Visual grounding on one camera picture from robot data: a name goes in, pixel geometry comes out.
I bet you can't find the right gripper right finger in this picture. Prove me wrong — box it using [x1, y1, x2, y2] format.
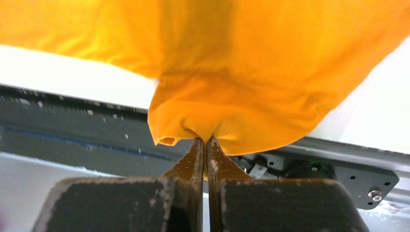
[206, 138, 368, 232]

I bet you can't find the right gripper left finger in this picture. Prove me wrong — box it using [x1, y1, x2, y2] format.
[32, 139, 204, 232]

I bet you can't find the yellow t shirt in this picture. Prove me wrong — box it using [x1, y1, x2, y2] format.
[0, 0, 410, 155]

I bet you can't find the aluminium frame rail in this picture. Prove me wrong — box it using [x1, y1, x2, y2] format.
[275, 137, 410, 232]

